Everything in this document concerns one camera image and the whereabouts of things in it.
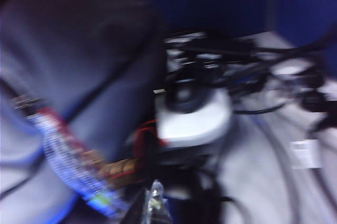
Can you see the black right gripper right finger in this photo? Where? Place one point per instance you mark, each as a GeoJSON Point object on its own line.
{"type": "Point", "coordinates": [158, 205]}

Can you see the white label tag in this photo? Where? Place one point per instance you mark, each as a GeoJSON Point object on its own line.
{"type": "Point", "coordinates": [306, 154]}

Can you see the white device with black dome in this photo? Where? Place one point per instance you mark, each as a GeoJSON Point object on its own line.
{"type": "Point", "coordinates": [192, 121]}

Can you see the white backpack with dark lining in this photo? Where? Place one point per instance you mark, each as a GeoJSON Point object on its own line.
{"type": "Point", "coordinates": [79, 63]}

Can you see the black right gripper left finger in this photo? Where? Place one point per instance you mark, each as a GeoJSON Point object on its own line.
{"type": "Point", "coordinates": [138, 210]}

